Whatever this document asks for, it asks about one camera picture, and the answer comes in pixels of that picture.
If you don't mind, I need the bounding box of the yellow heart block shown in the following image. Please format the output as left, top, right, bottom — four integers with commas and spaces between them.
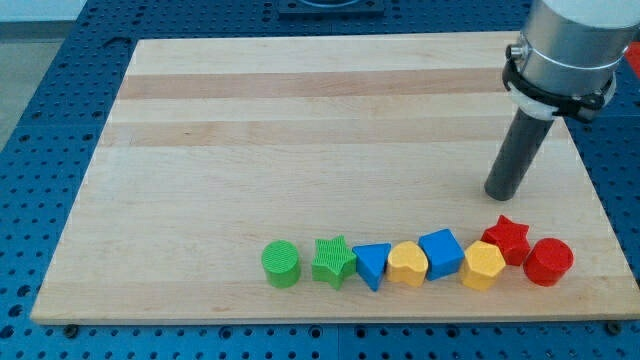
386, 241, 429, 288

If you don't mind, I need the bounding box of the red cylinder block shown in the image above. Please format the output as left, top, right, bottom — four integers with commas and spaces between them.
523, 238, 574, 287

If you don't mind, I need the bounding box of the yellow hexagon block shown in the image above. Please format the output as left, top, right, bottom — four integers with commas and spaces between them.
459, 240, 506, 291

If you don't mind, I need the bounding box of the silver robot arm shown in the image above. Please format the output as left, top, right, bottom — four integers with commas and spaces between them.
484, 0, 639, 201

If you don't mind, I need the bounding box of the green star block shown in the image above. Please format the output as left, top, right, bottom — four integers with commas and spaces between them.
311, 235, 357, 290

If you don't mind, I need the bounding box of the blue cube block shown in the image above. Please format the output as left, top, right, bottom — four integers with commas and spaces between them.
418, 228, 464, 281

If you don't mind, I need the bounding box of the green cylinder block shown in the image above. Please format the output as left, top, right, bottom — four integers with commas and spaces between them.
261, 240, 301, 288

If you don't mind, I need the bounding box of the wooden board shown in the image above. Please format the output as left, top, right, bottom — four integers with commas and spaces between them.
31, 32, 639, 325

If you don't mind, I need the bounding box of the blue triangle block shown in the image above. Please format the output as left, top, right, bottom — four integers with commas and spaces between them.
352, 243, 391, 292

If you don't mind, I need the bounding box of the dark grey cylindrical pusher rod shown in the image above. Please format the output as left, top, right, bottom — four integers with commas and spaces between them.
484, 109, 553, 201

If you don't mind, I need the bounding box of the red star block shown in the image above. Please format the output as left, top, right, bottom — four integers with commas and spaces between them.
481, 215, 531, 266

